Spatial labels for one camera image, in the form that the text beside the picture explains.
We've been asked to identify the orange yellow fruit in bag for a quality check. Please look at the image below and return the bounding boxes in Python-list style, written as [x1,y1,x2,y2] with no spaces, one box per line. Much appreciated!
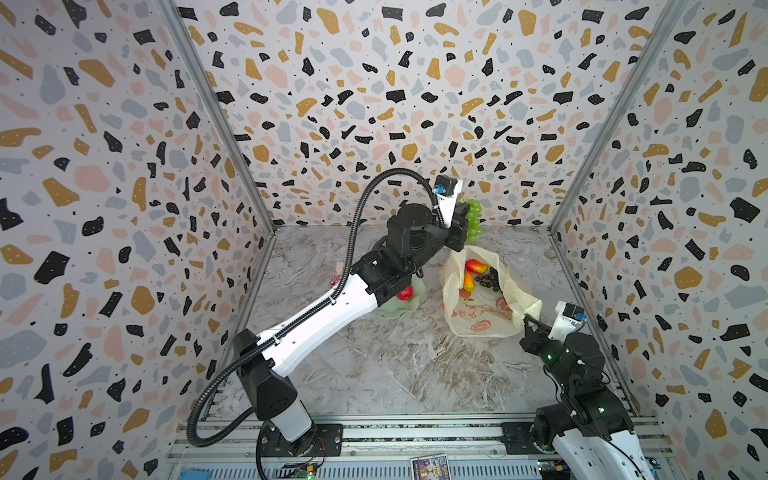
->
[460,270,476,299]

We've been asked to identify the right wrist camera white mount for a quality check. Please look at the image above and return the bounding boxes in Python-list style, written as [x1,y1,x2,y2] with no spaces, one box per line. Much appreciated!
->
[548,301,587,342]

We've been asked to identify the right aluminium corner post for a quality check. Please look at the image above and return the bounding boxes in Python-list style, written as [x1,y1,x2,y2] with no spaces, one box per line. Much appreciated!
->
[548,0,688,234]

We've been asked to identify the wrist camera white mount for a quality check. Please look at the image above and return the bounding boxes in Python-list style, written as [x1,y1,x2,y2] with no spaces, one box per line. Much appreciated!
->
[434,174,463,228]
[548,301,587,342]

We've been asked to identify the yellow translucent plastic bag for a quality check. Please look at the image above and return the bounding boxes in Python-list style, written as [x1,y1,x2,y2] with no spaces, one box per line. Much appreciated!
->
[440,246,543,338]

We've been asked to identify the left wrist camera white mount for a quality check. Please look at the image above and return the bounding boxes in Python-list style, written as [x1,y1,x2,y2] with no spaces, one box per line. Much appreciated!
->
[434,174,463,228]

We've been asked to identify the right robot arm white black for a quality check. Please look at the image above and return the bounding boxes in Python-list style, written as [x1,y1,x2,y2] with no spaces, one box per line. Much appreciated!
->
[520,315,655,479]

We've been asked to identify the red fruit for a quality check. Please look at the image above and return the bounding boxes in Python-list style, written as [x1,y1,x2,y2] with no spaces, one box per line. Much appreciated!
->
[397,286,414,301]

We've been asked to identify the left aluminium corner post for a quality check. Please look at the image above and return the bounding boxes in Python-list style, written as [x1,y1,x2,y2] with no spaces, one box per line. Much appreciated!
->
[156,0,276,237]

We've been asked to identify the aluminium corner post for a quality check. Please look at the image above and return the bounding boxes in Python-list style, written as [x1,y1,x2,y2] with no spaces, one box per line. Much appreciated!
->
[548,0,688,234]
[156,0,276,237]

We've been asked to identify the dark grape bunch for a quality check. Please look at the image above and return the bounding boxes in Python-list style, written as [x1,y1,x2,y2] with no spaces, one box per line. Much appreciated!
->
[475,267,501,292]

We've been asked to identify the left black corrugated cable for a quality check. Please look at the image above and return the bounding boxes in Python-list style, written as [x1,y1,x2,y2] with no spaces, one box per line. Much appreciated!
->
[185,167,445,448]

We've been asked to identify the purple printed card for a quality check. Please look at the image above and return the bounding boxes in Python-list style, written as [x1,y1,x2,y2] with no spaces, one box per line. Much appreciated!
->
[411,454,451,480]

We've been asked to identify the green grape bunch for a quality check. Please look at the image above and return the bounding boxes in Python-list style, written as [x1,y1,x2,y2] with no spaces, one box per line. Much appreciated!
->
[466,200,483,244]

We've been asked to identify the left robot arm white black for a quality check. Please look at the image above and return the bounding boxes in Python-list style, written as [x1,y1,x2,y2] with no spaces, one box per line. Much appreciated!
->
[234,203,470,444]

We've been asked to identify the green scalloped plate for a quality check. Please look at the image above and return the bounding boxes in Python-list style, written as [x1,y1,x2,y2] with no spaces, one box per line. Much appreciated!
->
[375,275,426,319]

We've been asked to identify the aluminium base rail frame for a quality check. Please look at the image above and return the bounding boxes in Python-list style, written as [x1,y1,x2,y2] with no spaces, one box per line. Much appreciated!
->
[157,414,685,479]

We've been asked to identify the red yellow mango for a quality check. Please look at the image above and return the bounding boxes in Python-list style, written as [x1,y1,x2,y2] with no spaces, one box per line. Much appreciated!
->
[465,259,489,275]

